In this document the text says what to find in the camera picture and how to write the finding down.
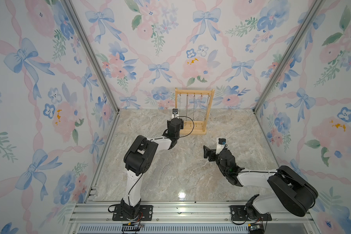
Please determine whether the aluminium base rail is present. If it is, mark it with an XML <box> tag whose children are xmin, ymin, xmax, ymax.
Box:
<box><xmin>62</xmin><ymin>200</ymin><xmax>319</xmax><ymax>234</ymax></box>

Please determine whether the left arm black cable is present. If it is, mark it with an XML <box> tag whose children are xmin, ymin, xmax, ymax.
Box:
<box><xmin>178</xmin><ymin>115</ymin><xmax>195</xmax><ymax>138</ymax></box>

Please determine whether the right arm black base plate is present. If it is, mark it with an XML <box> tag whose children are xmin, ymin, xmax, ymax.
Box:
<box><xmin>229</xmin><ymin>205</ymin><xmax>272</xmax><ymax>221</ymax></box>

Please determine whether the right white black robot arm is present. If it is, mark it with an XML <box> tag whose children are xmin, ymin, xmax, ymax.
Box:
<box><xmin>203</xmin><ymin>142</ymin><xmax>318</xmax><ymax>220</ymax></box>

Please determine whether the silver cross pendant necklace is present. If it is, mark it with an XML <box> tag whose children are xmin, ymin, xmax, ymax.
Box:
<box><xmin>202</xmin><ymin>94</ymin><xmax>210</xmax><ymax>121</ymax></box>

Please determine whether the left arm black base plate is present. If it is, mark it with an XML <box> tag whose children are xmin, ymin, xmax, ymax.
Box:
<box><xmin>108</xmin><ymin>204</ymin><xmax>153</xmax><ymax>221</ymax></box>

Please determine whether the aluminium corner post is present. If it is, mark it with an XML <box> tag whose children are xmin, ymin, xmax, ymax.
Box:
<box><xmin>60</xmin><ymin>0</ymin><xmax>120</xmax><ymax>115</ymax></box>
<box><xmin>253</xmin><ymin>0</ymin><xmax>325</xmax><ymax>115</ymax></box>

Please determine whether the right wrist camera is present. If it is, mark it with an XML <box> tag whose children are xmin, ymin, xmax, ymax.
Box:
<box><xmin>216</xmin><ymin>138</ymin><xmax>226</xmax><ymax>155</ymax></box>

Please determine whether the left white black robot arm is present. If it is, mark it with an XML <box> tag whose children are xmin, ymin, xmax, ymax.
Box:
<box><xmin>120</xmin><ymin>118</ymin><xmax>183</xmax><ymax>219</ymax></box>

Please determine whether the wooden jewelry display stand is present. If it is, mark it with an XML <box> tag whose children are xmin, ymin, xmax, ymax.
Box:
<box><xmin>175</xmin><ymin>88</ymin><xmax>215</xmax><ymax>136</ymax></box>

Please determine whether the left aluminium corner post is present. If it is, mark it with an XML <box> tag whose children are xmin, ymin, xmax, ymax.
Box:
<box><xmin>60</xmin><ymin>0</ymin><xmax>120</xmax><ymax>115</ymax></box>

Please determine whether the right aluminium corner post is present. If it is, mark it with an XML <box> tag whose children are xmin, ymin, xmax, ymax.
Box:
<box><xmin>253</xmin><ymin>0</ymin><xmax>325</xmax><ymax>115</ymax></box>

